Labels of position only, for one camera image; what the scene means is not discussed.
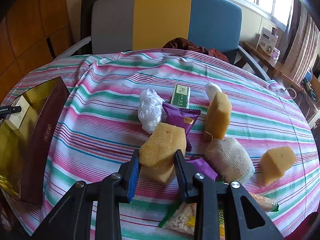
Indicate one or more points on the white plastic bag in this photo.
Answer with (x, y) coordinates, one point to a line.
(150, 110)

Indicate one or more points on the striped tablecloth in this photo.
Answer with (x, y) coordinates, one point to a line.
(99, 129)

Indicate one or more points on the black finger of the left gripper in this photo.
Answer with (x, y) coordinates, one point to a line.
(8, 110)

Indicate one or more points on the grey yellow blue chair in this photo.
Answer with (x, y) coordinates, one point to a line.
(124, 25)

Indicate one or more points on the purple snack packet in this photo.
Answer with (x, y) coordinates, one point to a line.
(204, 168)
(181, 117)

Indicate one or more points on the yellow sponge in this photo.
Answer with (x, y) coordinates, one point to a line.
(275, 162)
(156, 155)
(218, 117)

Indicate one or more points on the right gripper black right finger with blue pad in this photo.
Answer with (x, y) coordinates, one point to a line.
(243, 217)

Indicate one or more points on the green white small box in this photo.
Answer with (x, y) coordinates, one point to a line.
(181, 96)

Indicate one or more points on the wooden desk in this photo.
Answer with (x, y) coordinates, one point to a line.
(274, 69)

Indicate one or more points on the dark red cloth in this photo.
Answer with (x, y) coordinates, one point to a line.
(183, 44)

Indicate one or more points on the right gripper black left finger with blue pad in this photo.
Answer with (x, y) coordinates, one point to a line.
(71, 217)

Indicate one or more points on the rolled white sock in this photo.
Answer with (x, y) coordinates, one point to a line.
(229, 159)

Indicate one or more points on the striped curtain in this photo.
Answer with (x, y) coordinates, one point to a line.
(298, 43)

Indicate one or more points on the white carton on desk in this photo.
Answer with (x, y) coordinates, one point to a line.
(267, 41)

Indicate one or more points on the yellow sponge upright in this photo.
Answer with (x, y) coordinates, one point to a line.
(218, 117)

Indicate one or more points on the yellow sponge front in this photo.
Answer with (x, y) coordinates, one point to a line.
(156, 155)

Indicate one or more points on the clear cracker snack bag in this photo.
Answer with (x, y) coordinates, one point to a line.
(181, 216)

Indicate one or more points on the pink jar on desk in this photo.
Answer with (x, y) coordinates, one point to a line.
(275, 54)

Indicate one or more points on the small white plastic ball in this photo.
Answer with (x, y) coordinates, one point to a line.
(211, 90)

